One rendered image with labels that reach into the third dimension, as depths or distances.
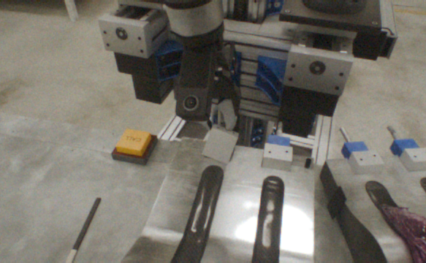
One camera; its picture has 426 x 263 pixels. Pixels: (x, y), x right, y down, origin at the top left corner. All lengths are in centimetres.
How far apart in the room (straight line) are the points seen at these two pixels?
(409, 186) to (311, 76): 30
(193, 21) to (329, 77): 41
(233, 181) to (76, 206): 32
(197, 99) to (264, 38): 48
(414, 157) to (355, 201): 16
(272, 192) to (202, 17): 31
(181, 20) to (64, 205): 44
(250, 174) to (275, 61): 39
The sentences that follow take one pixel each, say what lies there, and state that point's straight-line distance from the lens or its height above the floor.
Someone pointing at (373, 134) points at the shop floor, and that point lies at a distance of 218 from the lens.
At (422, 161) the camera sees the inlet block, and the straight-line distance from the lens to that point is 72.
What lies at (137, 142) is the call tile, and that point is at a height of 84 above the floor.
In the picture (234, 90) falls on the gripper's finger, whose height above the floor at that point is 105.
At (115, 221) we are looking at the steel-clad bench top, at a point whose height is 80.
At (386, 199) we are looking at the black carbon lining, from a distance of 66.
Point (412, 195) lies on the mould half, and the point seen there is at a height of 86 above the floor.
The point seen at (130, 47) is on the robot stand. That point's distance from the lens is 89.
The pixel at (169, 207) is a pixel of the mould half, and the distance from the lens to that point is 54.
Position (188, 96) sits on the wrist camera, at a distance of 43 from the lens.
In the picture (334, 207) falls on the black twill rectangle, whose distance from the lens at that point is 65.
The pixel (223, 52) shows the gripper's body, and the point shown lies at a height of 109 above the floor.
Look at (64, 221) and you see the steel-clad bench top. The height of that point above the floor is 80.
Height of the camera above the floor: 133
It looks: 43 degrees down
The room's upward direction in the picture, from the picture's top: straight up
